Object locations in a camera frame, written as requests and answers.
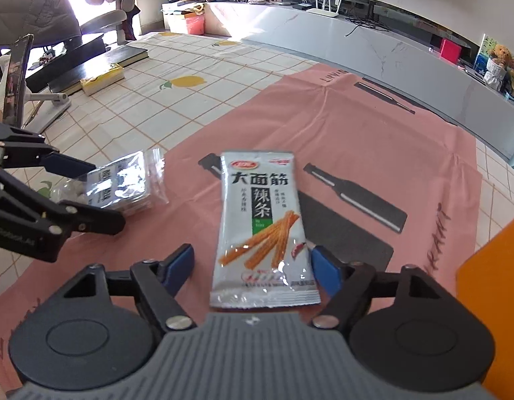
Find black book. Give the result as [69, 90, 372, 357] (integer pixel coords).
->
[26, 46, 149, 93]

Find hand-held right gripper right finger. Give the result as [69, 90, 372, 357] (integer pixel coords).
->
[309, 245, 453, 330]

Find orange cardboard box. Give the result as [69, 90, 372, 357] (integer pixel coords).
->
[456, 212, 514, 400]

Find clear snack packet white pieces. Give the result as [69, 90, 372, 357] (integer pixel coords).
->
[52, 148, 171, 218]

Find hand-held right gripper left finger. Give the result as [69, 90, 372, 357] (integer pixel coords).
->
[63, 244, 198, 334]

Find dark flat slab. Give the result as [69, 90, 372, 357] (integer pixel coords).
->
[290, 198, 394, 273]

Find green picture board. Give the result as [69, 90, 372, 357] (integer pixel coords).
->
[474, 34, 500, 71]

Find phone on white stand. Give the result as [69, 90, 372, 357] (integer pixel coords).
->
[2, 33, 73, 135]

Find grey office chair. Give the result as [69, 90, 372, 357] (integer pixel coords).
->
[79, 8, 129, 47]

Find grey padded jacket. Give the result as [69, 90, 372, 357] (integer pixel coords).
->
[0, 0, 82, 47]

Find white router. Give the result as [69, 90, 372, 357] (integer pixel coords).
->
[305, 0, 345, 18]

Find pink plastic mat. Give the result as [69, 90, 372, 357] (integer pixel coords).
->
[0, 63, 485, 386]

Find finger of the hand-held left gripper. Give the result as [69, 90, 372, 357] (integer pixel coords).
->
[0, 123, 96, 178]
[0, 170, 127, 263]

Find black cables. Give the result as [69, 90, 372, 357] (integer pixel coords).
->
[346, 13, 392, 37]

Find pink storage box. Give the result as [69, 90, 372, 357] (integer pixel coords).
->
[185, 12, 206, 37]

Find brown teddy bear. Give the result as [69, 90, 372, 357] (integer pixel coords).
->
[489, 44, 513, 66]

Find red box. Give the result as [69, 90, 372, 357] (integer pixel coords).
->
[440, 38, 463, 64]

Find white marble television counter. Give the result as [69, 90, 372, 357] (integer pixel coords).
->
[207, 2, 514, 160]

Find yellow box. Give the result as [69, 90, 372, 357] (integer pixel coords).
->
[79, 63, 125, 96]

